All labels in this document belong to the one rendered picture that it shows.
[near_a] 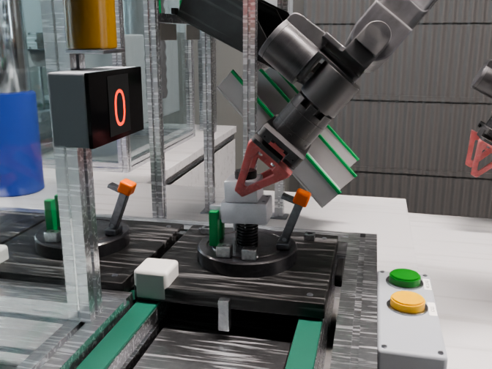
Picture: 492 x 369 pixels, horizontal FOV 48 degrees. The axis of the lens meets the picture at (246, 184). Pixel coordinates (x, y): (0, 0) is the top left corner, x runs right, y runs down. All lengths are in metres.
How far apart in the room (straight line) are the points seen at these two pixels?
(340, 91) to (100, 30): 0.29
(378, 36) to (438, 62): 2.85
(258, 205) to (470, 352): 0.35
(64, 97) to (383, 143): 3.13
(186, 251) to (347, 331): 0.29
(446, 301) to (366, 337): 0.36
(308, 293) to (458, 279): 0.43
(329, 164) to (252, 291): 0.44
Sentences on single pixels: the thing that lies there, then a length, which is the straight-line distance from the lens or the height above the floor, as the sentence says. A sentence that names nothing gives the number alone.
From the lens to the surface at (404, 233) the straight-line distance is 1.26.
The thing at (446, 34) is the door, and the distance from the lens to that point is 3.54.
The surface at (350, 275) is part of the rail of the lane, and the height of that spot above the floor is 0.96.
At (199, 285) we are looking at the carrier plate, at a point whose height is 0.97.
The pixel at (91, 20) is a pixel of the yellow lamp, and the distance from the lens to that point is 0.57.
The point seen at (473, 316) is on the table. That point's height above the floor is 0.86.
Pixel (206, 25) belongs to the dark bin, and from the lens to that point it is 1.00.
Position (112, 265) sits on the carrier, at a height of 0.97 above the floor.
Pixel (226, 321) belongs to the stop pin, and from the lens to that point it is 0.69.
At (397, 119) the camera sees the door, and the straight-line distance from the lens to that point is 3.56.
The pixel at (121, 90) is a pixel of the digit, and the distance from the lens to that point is 0.60.
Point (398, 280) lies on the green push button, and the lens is 0.75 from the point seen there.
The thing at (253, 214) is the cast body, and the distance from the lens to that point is 0.75.
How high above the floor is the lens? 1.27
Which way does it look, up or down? 15 degrees down
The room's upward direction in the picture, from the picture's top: straight up
